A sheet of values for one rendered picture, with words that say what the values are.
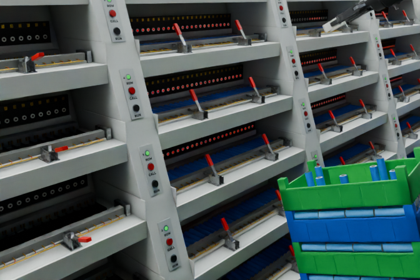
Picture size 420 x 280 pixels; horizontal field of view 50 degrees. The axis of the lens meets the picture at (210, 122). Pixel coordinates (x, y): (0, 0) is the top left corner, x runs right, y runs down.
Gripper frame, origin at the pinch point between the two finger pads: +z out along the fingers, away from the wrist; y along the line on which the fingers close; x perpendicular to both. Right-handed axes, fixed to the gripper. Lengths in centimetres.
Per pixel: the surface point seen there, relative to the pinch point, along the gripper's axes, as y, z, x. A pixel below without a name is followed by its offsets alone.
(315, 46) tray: -4.0, 8.4, -4.5
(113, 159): -101, 12, -23
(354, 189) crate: -68, -23, -49
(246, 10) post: -27.3, 14.6, 14.8
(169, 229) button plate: -92, 15, -43
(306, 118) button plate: -22.6, 12.0, -29.0
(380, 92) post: 43, 13, -29
